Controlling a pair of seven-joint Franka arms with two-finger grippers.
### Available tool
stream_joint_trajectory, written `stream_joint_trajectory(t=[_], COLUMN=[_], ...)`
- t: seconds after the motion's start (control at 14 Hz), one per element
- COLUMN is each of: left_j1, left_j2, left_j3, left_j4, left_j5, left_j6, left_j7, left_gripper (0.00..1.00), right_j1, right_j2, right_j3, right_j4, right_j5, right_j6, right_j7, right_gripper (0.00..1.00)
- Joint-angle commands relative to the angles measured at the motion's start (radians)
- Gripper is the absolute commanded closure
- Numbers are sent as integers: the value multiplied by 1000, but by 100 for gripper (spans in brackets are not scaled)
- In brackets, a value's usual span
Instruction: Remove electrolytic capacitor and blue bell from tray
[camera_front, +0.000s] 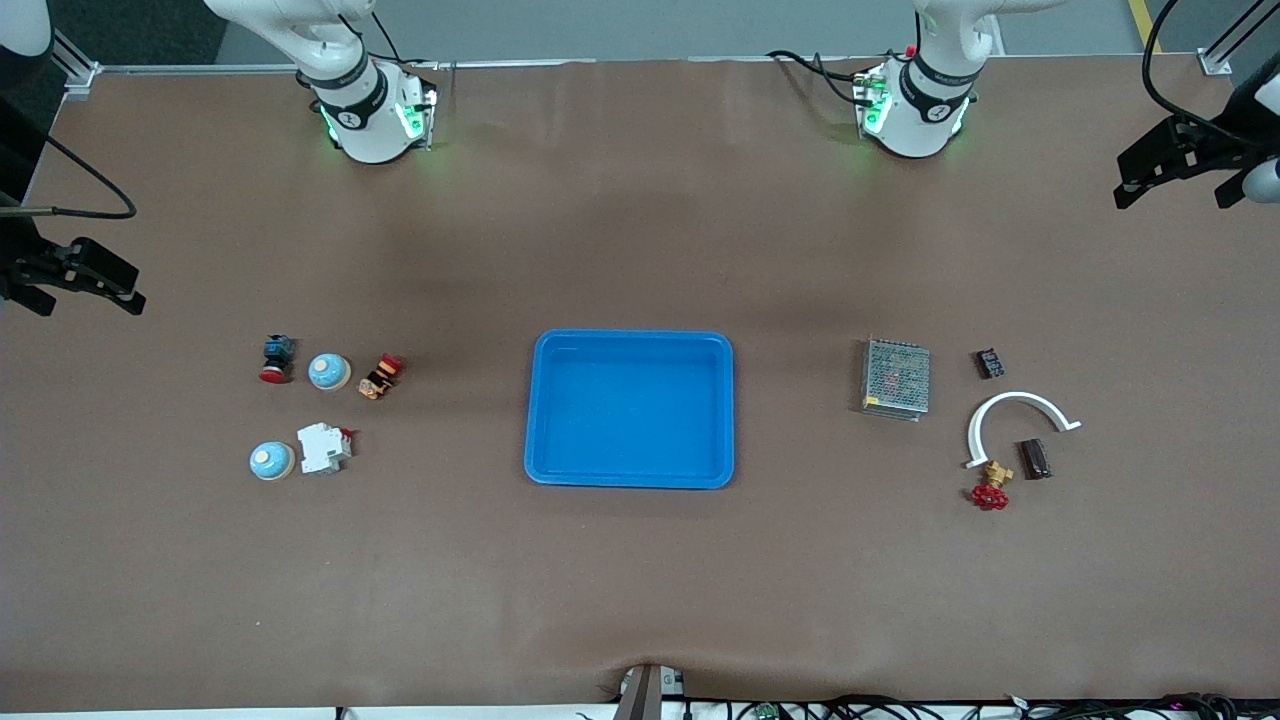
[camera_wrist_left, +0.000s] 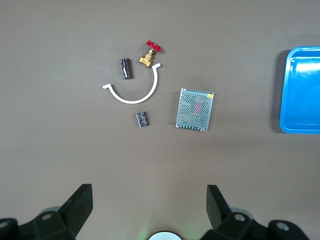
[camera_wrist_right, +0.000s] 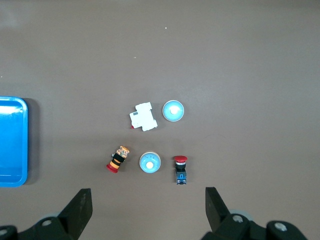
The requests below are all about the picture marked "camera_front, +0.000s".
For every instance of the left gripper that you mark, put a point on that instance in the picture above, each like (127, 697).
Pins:
(1216, 141)

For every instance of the blue dome bell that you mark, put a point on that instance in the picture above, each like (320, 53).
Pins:
(329, 372)
(270, 461)

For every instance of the dark brown electrolytic capacitor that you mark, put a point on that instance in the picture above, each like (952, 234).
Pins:
(1035, 460)
(990, 363)

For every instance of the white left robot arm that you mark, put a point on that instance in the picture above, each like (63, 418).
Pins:
(925, 110)

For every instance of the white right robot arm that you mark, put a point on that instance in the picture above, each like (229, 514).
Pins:
(360, 110)

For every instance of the red emergency push button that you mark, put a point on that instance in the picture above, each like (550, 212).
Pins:
(277, 360)

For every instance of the white circuit breaker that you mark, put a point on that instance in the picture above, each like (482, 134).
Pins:
(322, 450)

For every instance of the metal mesh power supply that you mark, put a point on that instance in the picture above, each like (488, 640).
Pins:
(896, 378)

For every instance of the brass valve red handwheel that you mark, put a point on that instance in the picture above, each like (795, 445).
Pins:
(991, 494)

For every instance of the blue plastic tray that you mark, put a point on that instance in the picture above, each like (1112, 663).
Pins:
(630, 420)

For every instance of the aluminium frame profile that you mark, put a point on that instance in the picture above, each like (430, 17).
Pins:
(1213, 63)
(80, 78)

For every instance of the white curved plastic bracket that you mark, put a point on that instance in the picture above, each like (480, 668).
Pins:
(1020, 398)

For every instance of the orange red rotary switch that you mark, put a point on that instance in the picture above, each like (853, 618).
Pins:
(381, 377)

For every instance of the grey metal table bracket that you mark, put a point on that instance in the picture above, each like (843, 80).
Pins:
(648, 695)

